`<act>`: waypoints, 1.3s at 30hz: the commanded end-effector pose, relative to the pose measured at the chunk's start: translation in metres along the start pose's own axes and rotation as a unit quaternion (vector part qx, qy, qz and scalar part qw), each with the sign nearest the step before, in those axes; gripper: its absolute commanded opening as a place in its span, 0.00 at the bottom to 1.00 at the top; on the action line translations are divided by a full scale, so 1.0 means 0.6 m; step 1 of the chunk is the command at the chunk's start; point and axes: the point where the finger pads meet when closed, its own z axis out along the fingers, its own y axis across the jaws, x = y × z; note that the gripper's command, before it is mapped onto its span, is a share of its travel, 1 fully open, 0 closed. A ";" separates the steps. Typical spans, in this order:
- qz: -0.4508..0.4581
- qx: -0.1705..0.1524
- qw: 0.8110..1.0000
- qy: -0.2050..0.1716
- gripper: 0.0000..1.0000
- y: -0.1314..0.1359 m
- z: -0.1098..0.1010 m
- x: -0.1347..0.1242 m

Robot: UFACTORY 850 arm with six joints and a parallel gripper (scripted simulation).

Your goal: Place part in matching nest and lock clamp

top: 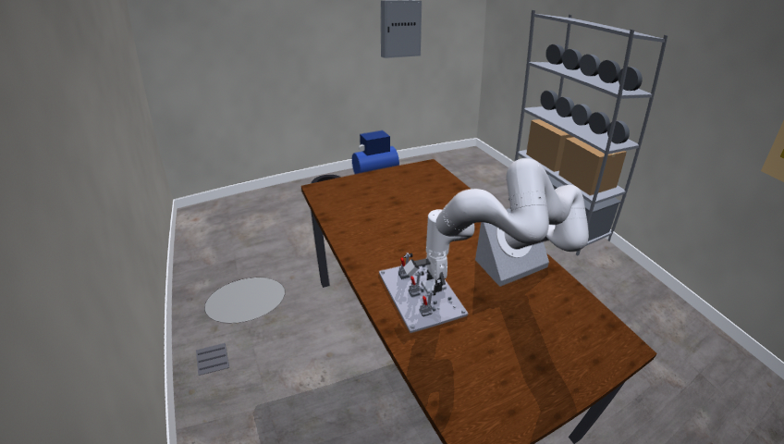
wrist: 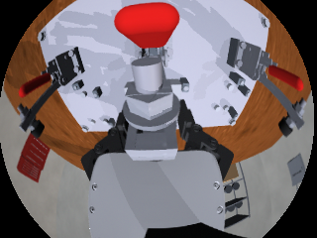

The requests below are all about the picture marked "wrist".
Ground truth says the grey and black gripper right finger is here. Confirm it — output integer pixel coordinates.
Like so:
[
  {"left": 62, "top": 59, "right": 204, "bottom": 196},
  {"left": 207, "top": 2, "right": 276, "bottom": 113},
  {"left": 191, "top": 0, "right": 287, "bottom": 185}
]
[{"left": 177, "top": 99, "right": 234, "bottom": 180}]

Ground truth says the black toggle clamp with red handle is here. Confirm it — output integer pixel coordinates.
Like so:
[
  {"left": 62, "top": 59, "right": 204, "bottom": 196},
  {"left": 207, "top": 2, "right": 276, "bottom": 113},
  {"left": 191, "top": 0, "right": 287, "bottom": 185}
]
[{"left": 17, "top": 47, "right": 85, "bottom": 139}]

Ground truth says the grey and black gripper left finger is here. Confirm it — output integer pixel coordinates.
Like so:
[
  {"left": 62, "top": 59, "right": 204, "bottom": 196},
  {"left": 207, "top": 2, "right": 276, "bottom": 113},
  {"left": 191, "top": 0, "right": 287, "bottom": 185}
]
[{"left": 81, "top": 108, "right": 129, "bottom": 180}]

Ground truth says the grey toggle clamp with red handle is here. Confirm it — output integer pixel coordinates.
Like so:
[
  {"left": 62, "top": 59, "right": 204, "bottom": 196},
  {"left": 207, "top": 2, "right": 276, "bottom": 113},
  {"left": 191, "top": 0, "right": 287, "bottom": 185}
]
[{"left": 227, "top": 38, "right": 306, "bottom": 137}]

